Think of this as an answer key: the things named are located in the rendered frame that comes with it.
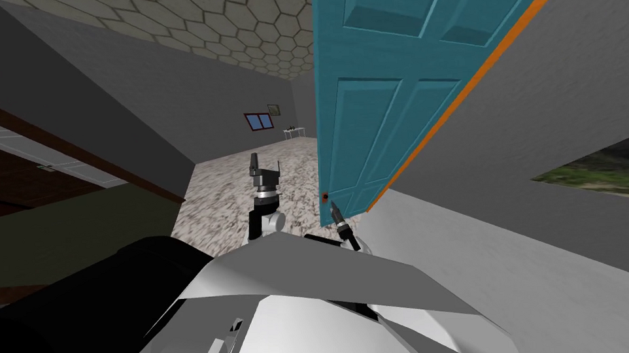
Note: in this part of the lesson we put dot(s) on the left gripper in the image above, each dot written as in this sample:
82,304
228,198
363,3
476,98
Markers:
265,177

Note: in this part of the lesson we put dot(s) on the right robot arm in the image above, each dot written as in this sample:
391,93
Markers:
351,238

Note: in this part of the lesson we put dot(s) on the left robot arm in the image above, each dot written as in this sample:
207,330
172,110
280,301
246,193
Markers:
89,310

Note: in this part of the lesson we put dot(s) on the window with green landscape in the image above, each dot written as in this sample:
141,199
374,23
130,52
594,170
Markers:
602,174

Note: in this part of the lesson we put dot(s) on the white panelled door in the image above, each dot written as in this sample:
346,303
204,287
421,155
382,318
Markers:
41,154

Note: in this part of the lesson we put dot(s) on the small framed wall picture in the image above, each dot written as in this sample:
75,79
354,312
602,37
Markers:
274,110

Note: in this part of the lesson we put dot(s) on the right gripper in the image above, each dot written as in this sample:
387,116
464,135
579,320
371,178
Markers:
338,214

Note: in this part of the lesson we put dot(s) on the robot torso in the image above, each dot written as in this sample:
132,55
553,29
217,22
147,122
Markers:
307,271

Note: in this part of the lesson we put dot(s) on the red framed blue window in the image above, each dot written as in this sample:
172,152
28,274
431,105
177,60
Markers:
259,121

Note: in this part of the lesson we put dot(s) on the teal panelled door leaf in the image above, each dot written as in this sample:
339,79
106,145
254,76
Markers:
390,106

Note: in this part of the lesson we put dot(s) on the small white table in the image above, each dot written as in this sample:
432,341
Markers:
294,131

